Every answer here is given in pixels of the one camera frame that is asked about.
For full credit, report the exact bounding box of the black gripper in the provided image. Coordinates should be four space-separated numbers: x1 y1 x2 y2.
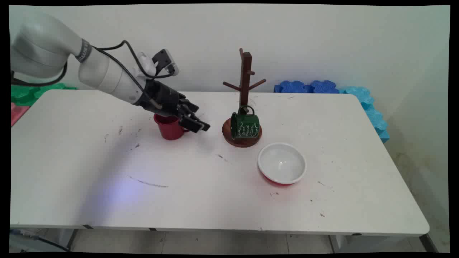
135 80 211 134

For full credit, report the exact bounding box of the green enamel mug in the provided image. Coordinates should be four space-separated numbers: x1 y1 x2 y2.
230 105 260 140

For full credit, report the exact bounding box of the red enamel mug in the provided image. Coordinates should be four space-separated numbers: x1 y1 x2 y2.
153 113 190 140

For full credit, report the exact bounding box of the brown wooden mug tree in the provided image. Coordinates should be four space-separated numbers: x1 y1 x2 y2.
222 48 267 148

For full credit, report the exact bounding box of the white bowl red outside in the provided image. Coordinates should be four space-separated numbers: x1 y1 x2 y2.
257 143 307 187

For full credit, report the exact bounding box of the dark blue foam mat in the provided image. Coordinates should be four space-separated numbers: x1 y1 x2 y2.
310 80 340 94
274 80 311 94

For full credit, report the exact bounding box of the red foam mat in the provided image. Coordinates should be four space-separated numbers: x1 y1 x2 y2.
11 102 31 127

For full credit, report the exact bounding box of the light blue foam mat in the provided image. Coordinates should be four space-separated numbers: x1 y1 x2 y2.
339 86 391 144

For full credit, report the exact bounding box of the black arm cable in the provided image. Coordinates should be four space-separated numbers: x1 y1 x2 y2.
11 40 176 108

